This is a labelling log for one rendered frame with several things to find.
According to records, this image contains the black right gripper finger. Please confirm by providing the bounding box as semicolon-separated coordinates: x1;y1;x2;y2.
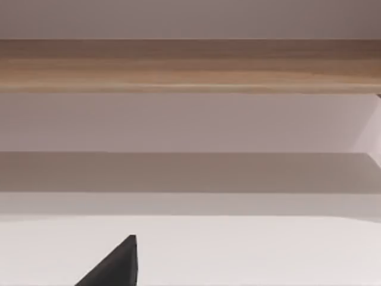
74;234;139;286

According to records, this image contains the wooden shelf unit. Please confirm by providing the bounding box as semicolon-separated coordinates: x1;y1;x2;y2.
0;0;381;223

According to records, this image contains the wooden shelf board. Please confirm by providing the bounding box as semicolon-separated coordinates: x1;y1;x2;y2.
0;38;381;95

